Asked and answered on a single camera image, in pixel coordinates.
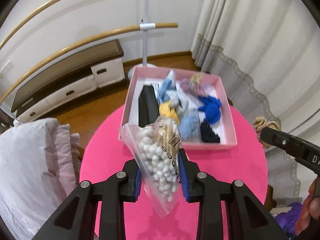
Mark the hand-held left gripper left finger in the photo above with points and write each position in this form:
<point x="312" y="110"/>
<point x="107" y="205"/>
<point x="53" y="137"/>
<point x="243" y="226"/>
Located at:
<point x="137" y="182"/>

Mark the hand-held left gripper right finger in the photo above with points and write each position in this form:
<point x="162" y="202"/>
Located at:
<point x="183" y="182"/>

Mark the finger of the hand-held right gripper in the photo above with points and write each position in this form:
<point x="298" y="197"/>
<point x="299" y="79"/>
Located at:
<point x="277" y="138"/>

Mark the tan scrunchie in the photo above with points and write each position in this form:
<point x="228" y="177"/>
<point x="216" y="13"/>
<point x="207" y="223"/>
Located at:
<point x="265" y="122"/>

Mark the bag of cotton swabs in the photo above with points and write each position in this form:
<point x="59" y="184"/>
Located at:
<point x="157" y="160"/>

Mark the navy crochet piece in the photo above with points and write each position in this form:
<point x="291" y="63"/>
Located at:
<point x="208" y="133"/>

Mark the light blue cloth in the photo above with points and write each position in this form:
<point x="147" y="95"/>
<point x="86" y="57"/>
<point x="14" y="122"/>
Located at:
<point x="188" y="127"/>

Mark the yellow crochet fish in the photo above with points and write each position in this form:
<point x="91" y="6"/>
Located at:
<point x="167" y="110"/>

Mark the royal blue cloth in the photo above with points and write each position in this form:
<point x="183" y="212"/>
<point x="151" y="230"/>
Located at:
<point x="210" y="107"/>

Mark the pink cardboard box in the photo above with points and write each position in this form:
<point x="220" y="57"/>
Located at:
<point x="132" y="100"/>

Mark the person's right hand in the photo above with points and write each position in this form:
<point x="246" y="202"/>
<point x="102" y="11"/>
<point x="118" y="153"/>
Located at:
<point x="308" y="217"/>

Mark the purple cloth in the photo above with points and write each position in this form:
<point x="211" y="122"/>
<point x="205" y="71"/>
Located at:
<point x="290" y="217"/>

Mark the white printed baby cloth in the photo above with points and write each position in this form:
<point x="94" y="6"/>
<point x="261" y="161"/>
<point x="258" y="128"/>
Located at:
<point x="180" y="101"/>

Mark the pastel ruffled scrunchie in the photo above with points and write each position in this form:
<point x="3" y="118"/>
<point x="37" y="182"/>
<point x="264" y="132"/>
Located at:
<point x="192" y="85"/>

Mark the white lace-trimmed curtain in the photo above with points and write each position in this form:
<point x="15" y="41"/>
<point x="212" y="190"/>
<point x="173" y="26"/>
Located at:
<point x="250" y="42"/>

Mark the light blue hair clip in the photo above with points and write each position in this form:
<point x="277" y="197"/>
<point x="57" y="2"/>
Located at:
<point x="168" y="82"/>

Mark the pale grey bedding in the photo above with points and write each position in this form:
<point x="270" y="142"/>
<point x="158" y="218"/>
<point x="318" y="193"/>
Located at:
<point x="30" y="170"/>

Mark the white and brown cabinet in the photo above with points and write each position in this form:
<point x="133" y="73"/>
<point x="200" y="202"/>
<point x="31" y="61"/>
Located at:
<point x="75" y="80"/>

